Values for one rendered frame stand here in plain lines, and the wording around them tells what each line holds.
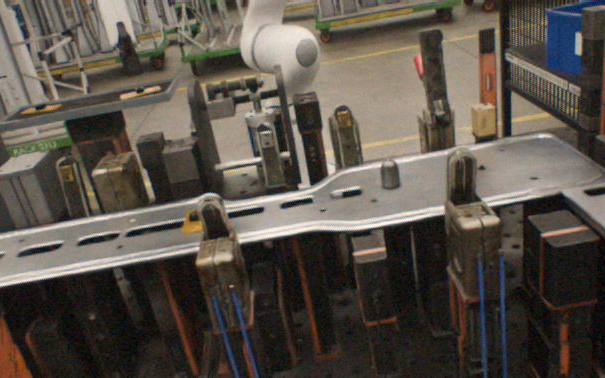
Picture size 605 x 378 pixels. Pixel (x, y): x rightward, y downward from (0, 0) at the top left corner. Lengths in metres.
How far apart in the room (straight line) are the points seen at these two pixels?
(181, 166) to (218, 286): 0.39
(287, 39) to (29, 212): 0.66
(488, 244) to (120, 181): 0.67
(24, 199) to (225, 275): 0.52
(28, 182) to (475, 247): 0.80
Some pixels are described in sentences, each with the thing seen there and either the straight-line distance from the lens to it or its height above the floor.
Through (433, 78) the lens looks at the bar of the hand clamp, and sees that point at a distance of 1.08.
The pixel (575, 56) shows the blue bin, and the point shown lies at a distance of 1.36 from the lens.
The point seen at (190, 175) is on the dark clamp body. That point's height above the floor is 1.02.
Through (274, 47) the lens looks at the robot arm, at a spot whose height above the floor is 1.18.
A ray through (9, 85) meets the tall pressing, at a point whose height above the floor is 0.68.
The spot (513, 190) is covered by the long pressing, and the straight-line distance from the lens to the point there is 0.92.
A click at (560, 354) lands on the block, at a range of 0.94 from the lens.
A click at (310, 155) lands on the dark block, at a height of 1.01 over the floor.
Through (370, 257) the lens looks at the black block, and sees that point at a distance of 0.79.
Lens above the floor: 1.41
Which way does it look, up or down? 25 degrees down
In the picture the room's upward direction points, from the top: 11 degrees counter-clockwise
